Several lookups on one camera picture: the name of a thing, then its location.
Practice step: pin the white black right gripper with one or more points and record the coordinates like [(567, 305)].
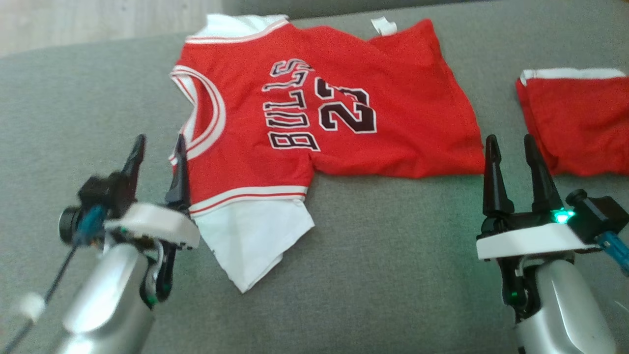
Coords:
[(530, 241)]

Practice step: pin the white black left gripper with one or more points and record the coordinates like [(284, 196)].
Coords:
[(157, 223)]

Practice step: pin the red shorts with white trim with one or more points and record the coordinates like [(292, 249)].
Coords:
[(580, 128)]

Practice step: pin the red Bulls jersey white sleeves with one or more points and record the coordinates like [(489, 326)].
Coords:
[(413, 113)]

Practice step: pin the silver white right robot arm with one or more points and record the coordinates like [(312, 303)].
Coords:
[(560, 314)]

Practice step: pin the large grey sofa chaise seat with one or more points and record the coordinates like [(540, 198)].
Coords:
[(368, 275)]

